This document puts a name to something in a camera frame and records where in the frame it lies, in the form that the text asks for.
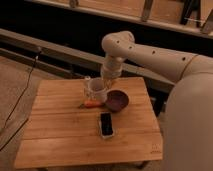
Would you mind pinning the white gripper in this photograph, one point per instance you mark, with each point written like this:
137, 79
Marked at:
111, 67

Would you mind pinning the white ceramic cup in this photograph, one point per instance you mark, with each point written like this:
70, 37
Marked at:
95, 89

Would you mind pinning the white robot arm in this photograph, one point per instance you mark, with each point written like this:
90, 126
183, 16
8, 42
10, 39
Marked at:
188, 127

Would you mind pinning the purple ceramic bowl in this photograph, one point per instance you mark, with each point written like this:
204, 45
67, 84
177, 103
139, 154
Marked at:
116, 100

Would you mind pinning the orange carrot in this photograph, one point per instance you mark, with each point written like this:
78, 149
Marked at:
90, 104

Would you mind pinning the black phone in white case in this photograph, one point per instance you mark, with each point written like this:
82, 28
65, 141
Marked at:
105, 124

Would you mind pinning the wooden table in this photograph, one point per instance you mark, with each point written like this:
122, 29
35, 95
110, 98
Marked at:
60, 132

